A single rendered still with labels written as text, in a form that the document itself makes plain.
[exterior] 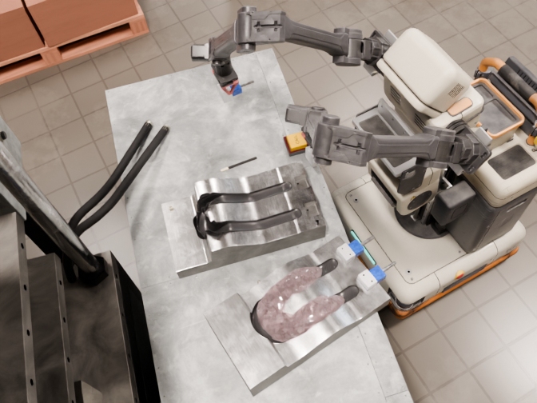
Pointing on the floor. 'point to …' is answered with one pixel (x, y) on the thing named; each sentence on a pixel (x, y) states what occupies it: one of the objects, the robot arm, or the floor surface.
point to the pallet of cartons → (61, 30)
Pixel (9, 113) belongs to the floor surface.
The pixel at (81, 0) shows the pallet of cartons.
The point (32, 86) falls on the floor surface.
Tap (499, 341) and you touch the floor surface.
